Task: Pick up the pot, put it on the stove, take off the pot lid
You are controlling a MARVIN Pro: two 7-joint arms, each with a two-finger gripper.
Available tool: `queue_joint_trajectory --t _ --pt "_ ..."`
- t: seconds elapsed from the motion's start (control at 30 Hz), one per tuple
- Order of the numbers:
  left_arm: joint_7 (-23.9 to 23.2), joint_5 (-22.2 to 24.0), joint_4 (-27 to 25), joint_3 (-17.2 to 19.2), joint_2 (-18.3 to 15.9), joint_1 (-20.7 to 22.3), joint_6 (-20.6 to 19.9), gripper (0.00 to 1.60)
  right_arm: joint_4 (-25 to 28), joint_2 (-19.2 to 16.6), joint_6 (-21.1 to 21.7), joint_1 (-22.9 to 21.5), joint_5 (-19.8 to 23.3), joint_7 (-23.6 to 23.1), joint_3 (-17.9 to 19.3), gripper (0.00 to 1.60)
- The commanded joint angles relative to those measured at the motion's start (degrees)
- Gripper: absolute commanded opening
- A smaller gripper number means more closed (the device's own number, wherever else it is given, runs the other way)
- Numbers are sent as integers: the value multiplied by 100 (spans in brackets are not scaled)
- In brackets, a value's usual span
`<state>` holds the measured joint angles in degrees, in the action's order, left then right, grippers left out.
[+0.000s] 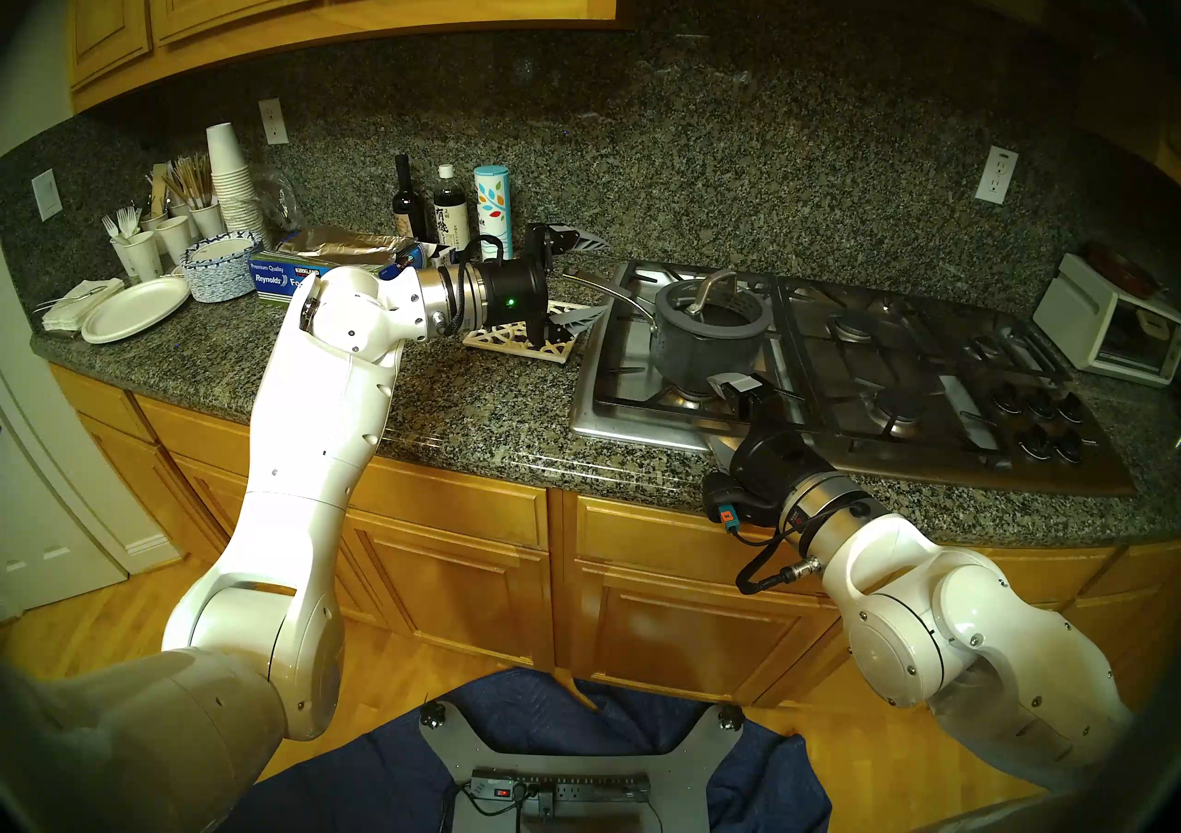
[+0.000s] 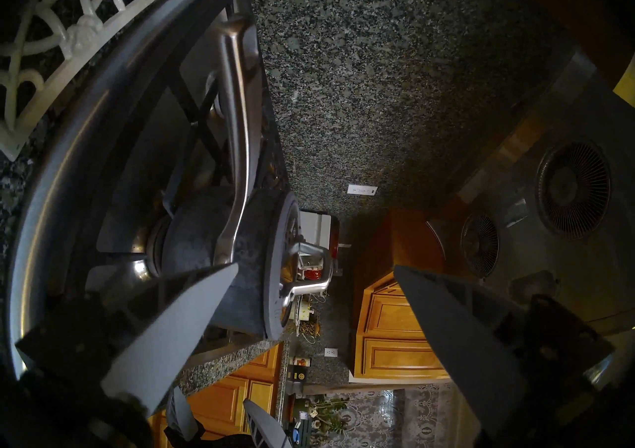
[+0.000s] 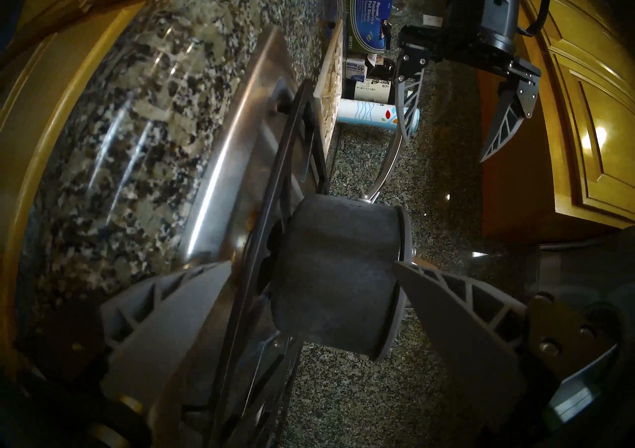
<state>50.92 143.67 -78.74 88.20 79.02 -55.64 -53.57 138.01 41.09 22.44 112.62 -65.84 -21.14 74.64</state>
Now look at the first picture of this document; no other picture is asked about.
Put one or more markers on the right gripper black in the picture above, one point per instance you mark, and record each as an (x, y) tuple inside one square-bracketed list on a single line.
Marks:
[(775, 462)]

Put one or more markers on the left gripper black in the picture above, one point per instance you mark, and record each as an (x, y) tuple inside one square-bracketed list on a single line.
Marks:
[(512, 287)]

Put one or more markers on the dark grey saucepan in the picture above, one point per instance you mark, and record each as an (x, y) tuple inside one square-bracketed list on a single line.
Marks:
[(710, 361)]

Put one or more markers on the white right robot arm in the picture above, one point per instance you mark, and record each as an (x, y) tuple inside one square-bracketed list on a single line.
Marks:
[(969, 637)]

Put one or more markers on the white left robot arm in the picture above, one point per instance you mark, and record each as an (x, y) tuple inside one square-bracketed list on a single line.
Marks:
[(314, 416)]

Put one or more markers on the black stove knob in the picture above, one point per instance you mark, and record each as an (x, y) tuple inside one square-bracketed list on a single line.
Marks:
[(1006, 398), (1070, 409), (1041, 404), (1070, 448), (1035, 444)]

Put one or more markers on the white lattice trivet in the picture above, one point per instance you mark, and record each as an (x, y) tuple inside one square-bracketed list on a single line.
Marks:
[(503, 344)]

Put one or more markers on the light blue leaf-print canister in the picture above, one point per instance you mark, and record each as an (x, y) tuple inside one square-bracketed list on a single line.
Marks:
[(494, 208)]

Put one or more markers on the stainless steel gas cooktop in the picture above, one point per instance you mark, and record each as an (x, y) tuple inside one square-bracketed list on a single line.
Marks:
[(876, 361)]

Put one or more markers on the dark sauce bottle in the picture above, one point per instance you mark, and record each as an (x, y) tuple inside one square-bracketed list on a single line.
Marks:
[(451, 213)]

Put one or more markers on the dark wine bottle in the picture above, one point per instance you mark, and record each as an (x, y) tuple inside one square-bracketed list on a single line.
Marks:
[(408, 204)]

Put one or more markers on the crumpled aluminium foil sheet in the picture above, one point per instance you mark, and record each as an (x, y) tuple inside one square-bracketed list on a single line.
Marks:
[(341, 243)]

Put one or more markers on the wooden lower cabinets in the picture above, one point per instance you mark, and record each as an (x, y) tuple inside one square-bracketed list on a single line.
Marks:
[(646, 637)]

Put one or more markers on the blue aluminium foil box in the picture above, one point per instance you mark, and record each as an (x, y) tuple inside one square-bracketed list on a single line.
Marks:
[(277, 279)]

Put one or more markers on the clear plastic bag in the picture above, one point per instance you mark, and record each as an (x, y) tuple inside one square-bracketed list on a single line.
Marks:
[(281, 204)]

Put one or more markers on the white toaster oven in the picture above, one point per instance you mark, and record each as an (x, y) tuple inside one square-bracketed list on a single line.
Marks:
[(1079, 319)]

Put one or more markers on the stack of blue patterned bowls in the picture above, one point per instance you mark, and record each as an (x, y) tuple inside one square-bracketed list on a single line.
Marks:
[(221, 273)]

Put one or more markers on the stack of white paper cups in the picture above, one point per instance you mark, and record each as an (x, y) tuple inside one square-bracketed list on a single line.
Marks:
[(235, 181)]

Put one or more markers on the white paper cup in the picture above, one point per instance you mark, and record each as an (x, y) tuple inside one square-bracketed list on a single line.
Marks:
[(155, 220), (140, 257), (208, 220), (173, 239)]

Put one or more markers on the bundle of wooden sticks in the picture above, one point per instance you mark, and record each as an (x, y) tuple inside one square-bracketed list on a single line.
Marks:
[(192, 181)]

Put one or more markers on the red frying pan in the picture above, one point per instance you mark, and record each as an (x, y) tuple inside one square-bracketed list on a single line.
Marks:
[(1121, 268)]

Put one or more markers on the black power strip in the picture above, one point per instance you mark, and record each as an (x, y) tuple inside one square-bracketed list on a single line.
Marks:
[(581, 785)]

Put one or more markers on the white paper plate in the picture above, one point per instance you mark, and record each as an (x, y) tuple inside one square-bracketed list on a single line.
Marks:
[(134, 310)]

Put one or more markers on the white plastic fork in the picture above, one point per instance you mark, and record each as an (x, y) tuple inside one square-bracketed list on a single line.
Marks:
[(111, 227), (129, 220)]

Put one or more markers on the stack of white napkins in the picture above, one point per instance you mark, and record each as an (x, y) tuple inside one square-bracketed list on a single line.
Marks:
[(78, 305)]

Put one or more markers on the dark blue blanket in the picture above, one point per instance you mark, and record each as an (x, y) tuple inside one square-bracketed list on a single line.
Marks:
[(369, 776)]

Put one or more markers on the black wrist camera orange connector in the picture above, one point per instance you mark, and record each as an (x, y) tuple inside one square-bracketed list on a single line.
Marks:
[(733, 494)]

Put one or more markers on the black base plate knob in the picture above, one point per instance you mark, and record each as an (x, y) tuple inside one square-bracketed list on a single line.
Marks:
[(731, 717), (432, 713)]

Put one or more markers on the white wall power outlet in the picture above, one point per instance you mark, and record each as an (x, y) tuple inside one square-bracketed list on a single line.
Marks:
[(273, 121), (996, 174)]

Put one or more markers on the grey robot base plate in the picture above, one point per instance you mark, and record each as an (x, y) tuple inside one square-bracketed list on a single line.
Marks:
[(581, 748)]

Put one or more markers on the white wall switch plate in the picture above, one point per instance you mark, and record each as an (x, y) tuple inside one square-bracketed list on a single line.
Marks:
[(47, 195)]

